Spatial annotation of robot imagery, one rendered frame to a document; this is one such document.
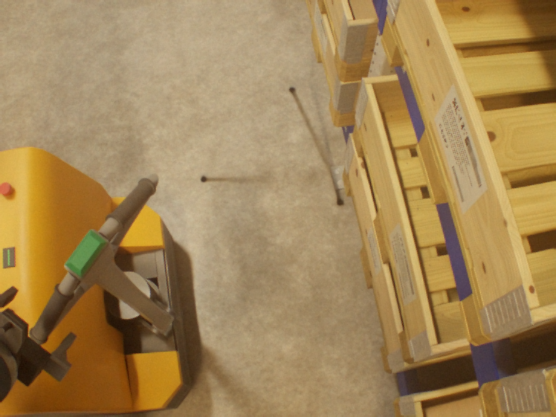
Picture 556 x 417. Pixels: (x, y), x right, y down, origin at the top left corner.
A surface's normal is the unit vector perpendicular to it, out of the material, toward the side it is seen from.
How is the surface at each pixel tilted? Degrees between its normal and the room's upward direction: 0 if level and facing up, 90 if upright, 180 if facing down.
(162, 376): 22
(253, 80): 0
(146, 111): 0
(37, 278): 45
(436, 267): 0
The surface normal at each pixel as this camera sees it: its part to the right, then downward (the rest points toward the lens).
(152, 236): 0.36, -0.38
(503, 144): 0.00, -0.35
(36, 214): 0.69, -0.36
